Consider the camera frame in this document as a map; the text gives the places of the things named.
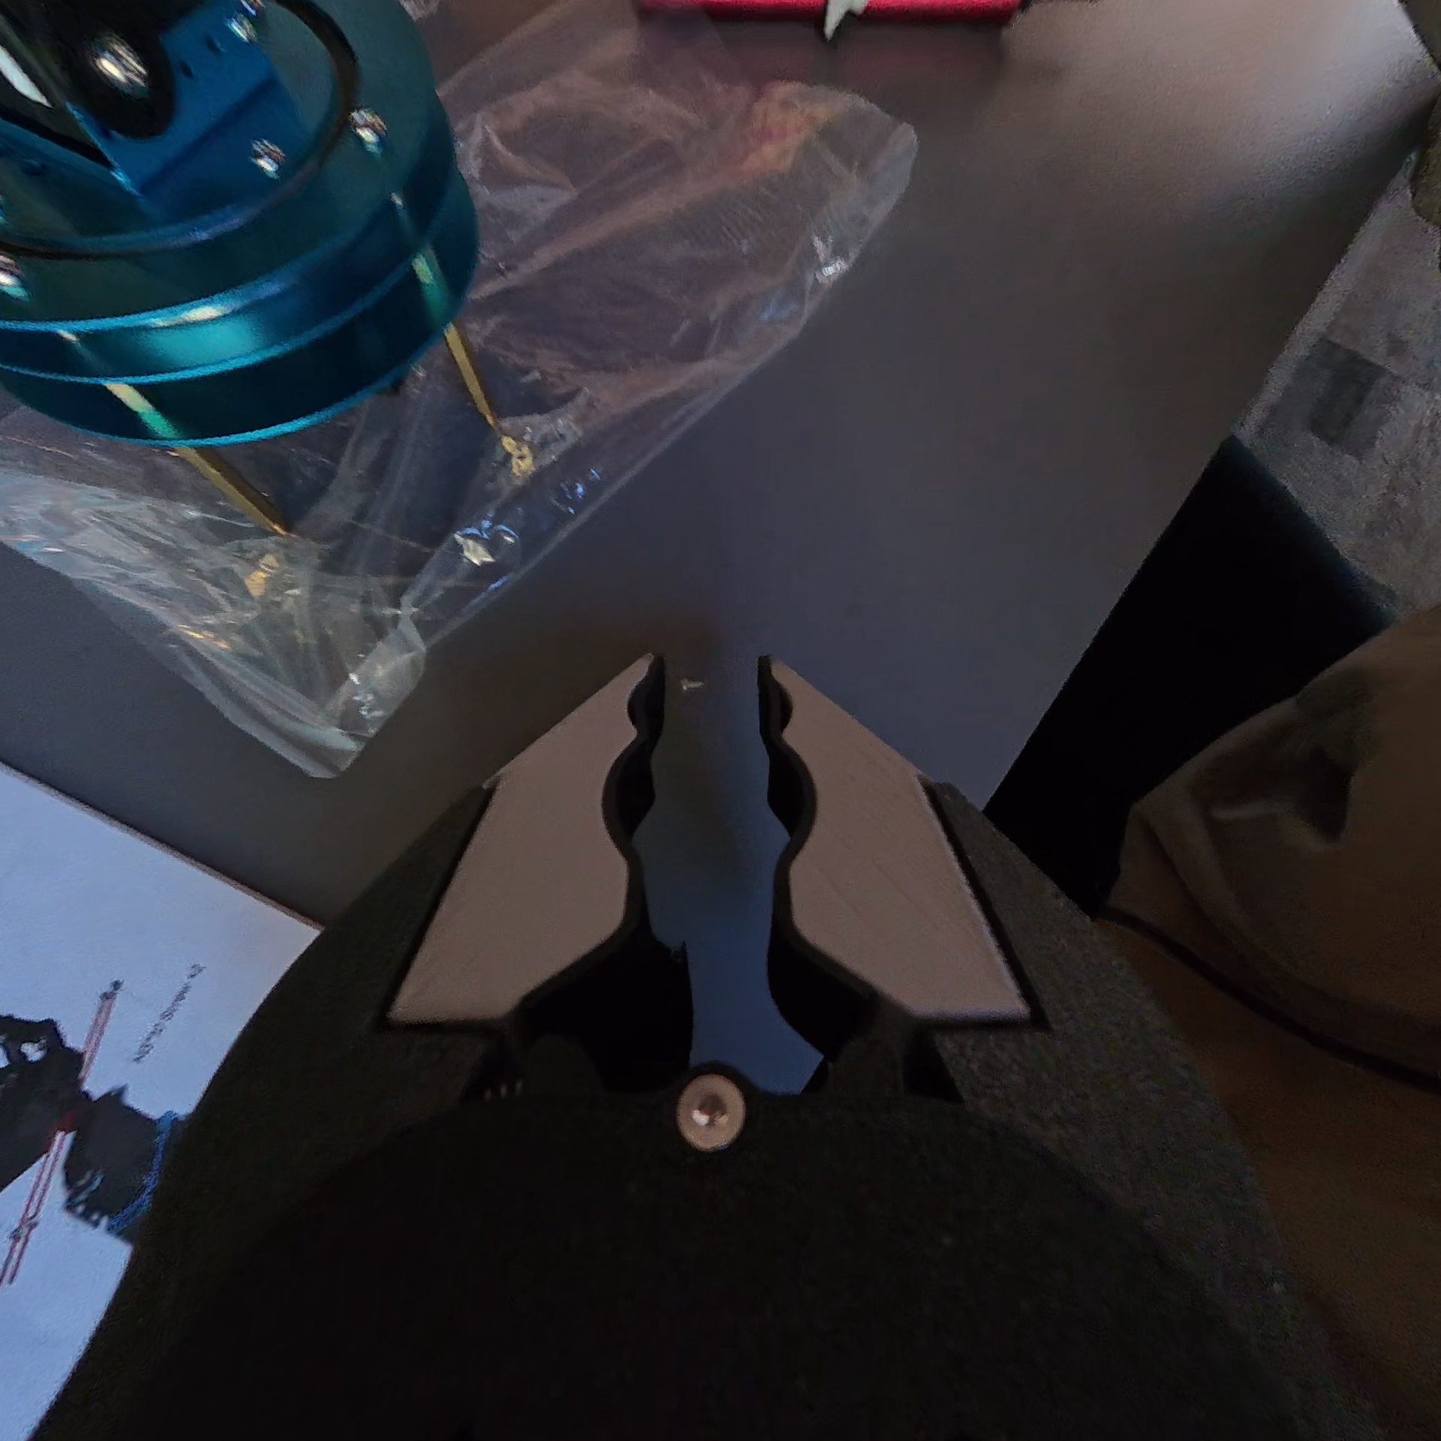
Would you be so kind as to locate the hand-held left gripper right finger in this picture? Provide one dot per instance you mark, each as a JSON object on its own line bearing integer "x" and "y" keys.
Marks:
{"x": 901, "y": 889}

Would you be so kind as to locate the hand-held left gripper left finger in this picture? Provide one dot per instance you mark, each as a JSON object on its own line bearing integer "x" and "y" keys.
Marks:
{"x": 529, "y": 879}

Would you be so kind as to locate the white instruction manual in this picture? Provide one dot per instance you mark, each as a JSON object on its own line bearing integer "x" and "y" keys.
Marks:
{"x": 112, "y": 901}

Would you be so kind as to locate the red electric screwdriver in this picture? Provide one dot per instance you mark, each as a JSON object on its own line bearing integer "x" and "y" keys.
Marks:
{"x": 731, "y": 7}

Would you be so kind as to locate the large clear plastic bag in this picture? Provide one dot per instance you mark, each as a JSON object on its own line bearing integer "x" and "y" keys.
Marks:
{"x": 676, "y": 225}

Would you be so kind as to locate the blue round turntable base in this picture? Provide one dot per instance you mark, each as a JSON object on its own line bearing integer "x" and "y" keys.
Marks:
{"x": 225, "y": 339}

